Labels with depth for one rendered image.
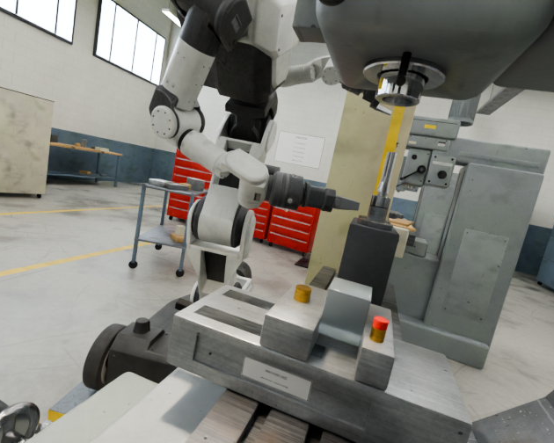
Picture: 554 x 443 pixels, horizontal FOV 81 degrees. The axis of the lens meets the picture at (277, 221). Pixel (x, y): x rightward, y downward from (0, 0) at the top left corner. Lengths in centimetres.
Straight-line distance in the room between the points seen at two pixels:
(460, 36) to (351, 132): 184
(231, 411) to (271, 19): 83
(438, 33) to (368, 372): 32
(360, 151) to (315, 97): 789
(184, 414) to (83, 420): 23
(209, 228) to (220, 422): 66
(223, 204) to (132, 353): 52
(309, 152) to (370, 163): 760
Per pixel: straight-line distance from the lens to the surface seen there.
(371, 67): 39
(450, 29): 33
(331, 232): 214
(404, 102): 41
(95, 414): 73
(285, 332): 39
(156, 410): 54
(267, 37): 93
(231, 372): 44
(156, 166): 1188
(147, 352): 110
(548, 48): 43
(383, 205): 85
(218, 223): 97
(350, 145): 214
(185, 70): 85
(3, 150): 638
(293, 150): 979
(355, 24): 33
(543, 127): 1021
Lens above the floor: 118
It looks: 8 degrees down
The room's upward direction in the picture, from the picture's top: 11 degrees clockwise
